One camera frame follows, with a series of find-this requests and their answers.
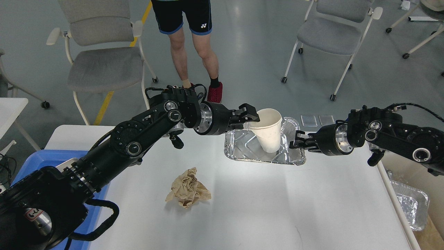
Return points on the white plastic bin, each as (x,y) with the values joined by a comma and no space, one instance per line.
(416,175)

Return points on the crumpled brown paper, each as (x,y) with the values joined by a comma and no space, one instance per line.
(188,189)

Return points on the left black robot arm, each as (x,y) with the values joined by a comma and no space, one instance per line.
(48,206)

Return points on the grey chair right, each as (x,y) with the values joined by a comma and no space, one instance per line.
(332,36)

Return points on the grey chair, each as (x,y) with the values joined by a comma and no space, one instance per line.
(15,87)
(102,70)
(332,36)

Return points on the aluminium foil tray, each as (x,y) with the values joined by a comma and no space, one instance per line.
(243,145)

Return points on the floor socket plate left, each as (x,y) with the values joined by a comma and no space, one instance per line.
(309,120)

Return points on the grey chair far left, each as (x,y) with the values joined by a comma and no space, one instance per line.
(15,87)

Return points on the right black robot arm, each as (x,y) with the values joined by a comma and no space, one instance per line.
(384,129)

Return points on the white paper cup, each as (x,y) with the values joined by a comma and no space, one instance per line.
(268,129)

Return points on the white side table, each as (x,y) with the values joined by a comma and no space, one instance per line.
(10,109)

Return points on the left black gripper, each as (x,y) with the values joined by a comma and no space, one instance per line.
(216,118)

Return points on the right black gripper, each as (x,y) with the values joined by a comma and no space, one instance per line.
(331,140)

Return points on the square steel tray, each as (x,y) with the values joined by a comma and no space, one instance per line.
(67,164)

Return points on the blue plastic tray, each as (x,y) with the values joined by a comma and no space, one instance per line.
(53,157)

